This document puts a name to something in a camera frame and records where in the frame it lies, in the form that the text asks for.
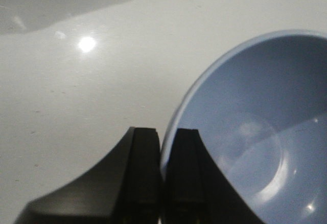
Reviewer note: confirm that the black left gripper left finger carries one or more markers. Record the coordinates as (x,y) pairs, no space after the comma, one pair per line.
(123,187)

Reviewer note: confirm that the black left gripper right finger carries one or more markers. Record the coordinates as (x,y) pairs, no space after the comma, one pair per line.
(196,191)

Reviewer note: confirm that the blue bowl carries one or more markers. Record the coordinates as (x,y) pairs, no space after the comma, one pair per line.
(260,110)

